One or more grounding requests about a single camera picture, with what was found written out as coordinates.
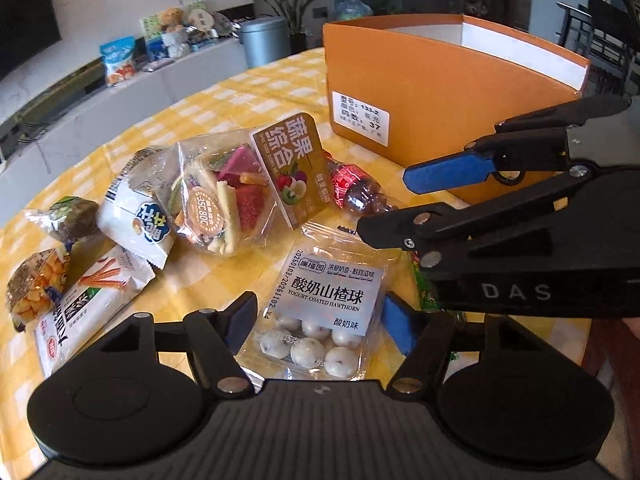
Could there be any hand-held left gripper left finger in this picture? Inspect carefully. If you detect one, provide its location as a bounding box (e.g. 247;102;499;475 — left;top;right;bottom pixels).
94;291;259;397

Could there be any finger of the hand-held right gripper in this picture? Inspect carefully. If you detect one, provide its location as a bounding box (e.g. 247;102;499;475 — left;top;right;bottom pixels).
402;95;632;196
356;167;597;268

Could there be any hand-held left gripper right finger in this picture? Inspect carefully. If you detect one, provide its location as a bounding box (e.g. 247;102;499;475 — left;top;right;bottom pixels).
381;294;547;395

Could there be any clear white ball candy packet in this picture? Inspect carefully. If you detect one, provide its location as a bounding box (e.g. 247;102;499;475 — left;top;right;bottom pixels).
234;221;401;386

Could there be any orange cardboard box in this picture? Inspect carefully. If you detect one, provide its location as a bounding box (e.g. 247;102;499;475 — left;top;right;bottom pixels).
322;14;591;206

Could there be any white packet with orange sticks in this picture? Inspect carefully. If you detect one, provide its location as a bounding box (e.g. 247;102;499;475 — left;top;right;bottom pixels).
32;245;156;379

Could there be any green and brown snack packet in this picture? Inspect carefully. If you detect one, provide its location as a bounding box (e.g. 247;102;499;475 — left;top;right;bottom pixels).
22;196;101;244

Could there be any bright green snack packet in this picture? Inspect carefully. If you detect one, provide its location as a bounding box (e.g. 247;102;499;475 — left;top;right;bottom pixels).
409;252;463;361

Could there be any small cola bottle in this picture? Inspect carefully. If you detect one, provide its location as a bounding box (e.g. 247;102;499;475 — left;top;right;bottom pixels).
322;152;401;218

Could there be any clear dried fruit bag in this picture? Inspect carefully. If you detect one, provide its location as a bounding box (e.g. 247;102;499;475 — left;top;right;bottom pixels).
155;112;333;259

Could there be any white packet with blue logo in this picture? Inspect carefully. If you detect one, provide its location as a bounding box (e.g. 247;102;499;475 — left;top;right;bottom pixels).
95;145;176;271

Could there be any blue water jug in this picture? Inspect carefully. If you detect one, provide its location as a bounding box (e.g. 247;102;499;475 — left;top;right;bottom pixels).
334;0;375;23

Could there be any yellow chips packet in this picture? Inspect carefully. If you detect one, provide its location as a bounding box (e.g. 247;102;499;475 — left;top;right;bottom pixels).
5;246;71;333

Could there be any yellow checked tablecloth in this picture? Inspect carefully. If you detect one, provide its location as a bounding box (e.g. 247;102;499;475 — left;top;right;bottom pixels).
0;47;601;480

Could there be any long-leaf potted plant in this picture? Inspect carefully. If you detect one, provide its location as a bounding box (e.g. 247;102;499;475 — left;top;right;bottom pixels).
239;0;334;53

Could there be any dark chair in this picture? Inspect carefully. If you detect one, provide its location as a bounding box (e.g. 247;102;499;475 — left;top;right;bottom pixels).
555;0;640;97

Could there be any grey metal trash can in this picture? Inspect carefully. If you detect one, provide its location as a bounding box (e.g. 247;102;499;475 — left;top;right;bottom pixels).
237;16;292;68

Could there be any white marble counter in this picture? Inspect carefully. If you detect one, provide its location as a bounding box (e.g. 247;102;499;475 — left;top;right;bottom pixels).
0;35;251;177

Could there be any blue snack bag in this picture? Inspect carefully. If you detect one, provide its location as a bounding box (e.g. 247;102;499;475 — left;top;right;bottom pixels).
99;36;138;88

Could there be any brown plush bear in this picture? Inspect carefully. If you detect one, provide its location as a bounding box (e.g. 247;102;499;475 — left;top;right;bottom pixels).
159;6;190;34

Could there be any black television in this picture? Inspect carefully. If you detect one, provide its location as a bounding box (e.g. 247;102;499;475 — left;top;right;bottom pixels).
0;0;63;81

